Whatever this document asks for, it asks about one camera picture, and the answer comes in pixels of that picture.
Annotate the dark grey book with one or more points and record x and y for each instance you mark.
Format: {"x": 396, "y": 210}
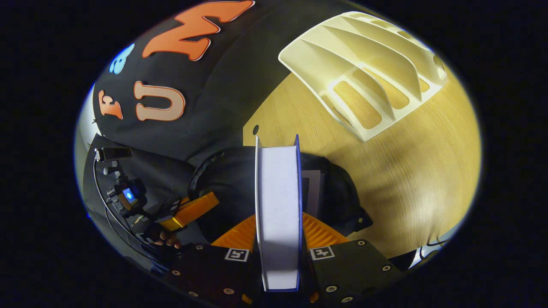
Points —
{"x": 313, "y": 192}

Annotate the blue book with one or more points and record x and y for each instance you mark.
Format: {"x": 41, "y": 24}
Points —
{"x": 278, "y": 214}

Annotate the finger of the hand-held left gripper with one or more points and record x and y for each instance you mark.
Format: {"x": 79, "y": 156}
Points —
{"x": 192, "y": 209}

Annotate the white bookshelf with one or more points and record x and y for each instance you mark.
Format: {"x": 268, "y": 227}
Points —
{"x": 325, "y": 55}

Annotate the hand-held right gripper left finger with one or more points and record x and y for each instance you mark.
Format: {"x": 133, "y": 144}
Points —
{"x": 214, "y": 269}

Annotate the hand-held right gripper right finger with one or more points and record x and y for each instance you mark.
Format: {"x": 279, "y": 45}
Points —
{"x": 346, "y": 269}

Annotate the black schoolbag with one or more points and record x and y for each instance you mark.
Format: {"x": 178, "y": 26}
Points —
{"x": 231, "y": 179}

